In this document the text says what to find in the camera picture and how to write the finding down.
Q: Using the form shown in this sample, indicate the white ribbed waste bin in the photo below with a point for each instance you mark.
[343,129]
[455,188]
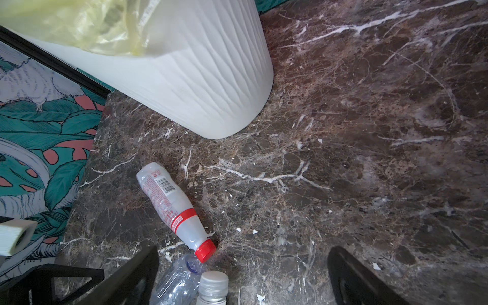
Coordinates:
[207,67]

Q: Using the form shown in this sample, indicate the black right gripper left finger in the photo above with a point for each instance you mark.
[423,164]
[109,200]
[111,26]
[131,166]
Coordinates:
[130,284]

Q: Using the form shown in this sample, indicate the white bottle red band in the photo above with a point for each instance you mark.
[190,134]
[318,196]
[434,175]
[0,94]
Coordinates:
[175,209]

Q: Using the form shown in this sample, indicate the clear bottle white cap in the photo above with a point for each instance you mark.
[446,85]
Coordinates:
[180,283]

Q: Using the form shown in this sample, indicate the black left frame post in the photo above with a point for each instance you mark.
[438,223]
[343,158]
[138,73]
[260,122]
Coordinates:
[27,48]

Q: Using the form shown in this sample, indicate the yellow plastic bin liner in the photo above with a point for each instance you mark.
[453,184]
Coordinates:
[112,27]

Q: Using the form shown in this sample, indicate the clear bottle green label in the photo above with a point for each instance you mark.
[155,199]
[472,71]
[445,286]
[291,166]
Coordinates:
[213,288]

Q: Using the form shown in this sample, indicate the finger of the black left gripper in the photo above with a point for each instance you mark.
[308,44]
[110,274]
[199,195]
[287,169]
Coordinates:
[37,286]

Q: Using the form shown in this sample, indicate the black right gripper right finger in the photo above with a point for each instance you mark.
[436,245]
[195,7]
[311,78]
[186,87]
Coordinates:
[353,283]

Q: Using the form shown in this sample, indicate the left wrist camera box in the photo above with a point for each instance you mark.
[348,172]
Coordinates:
[15,235]

